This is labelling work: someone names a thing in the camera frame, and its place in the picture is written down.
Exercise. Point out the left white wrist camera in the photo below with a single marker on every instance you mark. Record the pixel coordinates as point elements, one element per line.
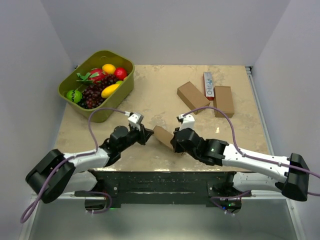
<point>135,120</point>

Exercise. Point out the green toy watermelon ball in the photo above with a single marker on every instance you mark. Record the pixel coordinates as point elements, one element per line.
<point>74,96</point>

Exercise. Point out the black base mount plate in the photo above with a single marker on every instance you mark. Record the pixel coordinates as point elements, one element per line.
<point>211,189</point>

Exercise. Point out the closed brown box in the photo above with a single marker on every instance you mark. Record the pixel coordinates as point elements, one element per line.
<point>192,96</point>
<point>223,100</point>

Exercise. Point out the yellow toy lemon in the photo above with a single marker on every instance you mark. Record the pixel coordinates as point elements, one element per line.
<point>109,69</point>

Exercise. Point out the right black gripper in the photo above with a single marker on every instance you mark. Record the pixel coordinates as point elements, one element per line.
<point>176,147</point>

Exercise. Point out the purple toy grapes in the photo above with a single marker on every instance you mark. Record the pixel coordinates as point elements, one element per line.
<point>107,81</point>

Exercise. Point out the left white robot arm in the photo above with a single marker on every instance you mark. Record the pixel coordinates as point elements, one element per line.
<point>50,177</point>

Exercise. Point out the pink toy dragon fruit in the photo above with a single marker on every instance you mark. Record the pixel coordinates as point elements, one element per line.
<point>96,75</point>

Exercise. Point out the closed brown box right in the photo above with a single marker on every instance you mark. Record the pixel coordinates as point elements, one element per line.
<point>223,100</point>

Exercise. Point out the brown cardboard box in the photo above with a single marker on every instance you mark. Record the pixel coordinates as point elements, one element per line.
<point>165,137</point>

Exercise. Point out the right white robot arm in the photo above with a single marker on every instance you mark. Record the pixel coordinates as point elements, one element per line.
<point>289,175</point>

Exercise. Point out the red toy apple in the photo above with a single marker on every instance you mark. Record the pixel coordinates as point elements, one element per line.
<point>120,73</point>

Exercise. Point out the green plastic basket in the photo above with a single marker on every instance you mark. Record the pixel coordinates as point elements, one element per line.
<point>78,80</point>

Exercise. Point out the yellow toy mango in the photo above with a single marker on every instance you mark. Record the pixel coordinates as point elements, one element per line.
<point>108,91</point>

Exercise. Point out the dark red toy grapes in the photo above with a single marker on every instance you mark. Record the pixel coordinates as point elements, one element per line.
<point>91,97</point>

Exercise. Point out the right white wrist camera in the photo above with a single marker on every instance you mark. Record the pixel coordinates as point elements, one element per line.
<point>187,121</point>

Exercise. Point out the closed brown box middle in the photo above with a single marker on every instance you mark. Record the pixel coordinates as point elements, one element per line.
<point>192,96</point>

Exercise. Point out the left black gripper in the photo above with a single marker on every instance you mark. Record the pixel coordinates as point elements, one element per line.
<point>144,134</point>

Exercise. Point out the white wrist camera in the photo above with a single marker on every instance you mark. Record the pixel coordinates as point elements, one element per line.
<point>135,120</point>
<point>187,121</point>

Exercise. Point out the toothpaste box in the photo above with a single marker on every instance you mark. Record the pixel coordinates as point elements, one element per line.
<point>208,86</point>

